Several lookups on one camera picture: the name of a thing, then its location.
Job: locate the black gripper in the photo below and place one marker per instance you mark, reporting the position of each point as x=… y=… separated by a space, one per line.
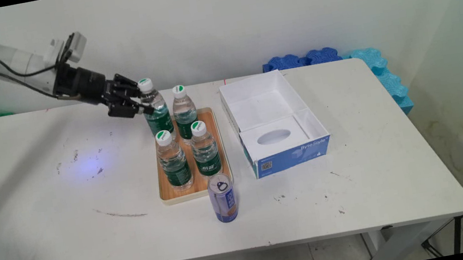
x=82 y=84

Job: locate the green label water bottle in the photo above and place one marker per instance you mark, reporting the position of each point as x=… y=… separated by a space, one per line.
x=206 y=155
x=185 y=114
x=160 y=120
x=175 y=166

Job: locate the wooden tray with cream rim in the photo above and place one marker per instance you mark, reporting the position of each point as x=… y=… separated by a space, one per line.
x=216 y=183

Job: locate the blue and purple drink can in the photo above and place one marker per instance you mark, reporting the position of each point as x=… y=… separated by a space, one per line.
x=224 y=201

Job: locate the blue foam puzzle mat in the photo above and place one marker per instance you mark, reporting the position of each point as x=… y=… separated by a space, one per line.
x=323 y=55
x=283 y=63

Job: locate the white and blue cardboard box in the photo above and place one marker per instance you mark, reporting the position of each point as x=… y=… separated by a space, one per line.
x=291 y=157

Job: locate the cyan foam puzzle mat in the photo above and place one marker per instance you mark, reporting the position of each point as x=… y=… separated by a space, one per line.
x=389 y=81

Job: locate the white table leg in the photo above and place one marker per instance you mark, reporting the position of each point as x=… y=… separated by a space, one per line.
x=398 y=243

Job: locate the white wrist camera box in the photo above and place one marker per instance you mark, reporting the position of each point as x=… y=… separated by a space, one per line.
x=76 y=45

